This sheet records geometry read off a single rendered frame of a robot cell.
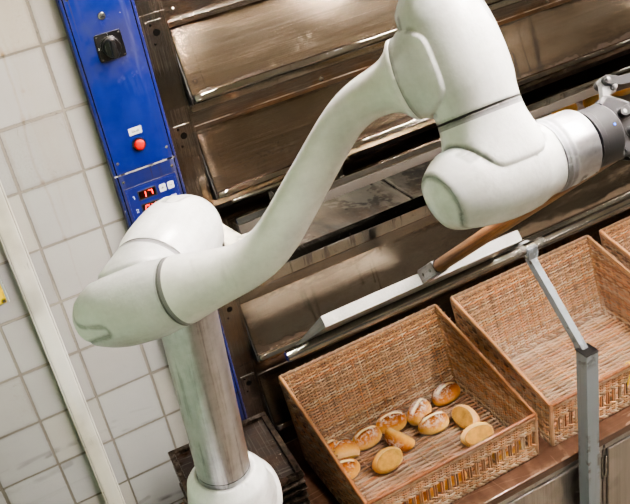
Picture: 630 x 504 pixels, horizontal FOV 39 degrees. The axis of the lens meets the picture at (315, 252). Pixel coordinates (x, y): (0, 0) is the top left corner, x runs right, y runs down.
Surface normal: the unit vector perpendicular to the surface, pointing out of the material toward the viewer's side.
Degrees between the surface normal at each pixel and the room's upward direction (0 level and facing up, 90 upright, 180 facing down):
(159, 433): 90
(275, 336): 70
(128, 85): 90
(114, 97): 90
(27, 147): 90
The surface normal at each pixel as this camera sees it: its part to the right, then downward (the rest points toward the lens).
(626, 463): 0.47, 0.40
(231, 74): 0.36, 0.07
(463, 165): -0.24, -0.37
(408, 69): -0.51, 0.18
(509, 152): 0.25, -0.14
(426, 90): -0.47, 0.42
